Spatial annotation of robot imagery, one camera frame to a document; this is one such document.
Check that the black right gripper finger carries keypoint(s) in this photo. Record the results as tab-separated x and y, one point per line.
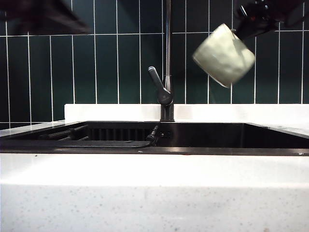
258	29

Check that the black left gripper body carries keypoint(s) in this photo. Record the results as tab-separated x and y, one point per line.
19	14

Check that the dark metal faucet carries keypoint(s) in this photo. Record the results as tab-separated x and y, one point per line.
167	36

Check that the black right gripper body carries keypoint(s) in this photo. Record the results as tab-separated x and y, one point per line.
258	12

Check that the black roll-up sink rack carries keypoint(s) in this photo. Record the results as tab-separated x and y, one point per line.
65	133

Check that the black sink basin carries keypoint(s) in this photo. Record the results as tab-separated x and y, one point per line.
217	137

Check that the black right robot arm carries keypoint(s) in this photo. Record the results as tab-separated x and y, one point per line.
287	9

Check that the pale green dimpled ceramic mug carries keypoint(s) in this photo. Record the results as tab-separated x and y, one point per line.
224	55

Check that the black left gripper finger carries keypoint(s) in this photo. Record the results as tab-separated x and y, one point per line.
62	19

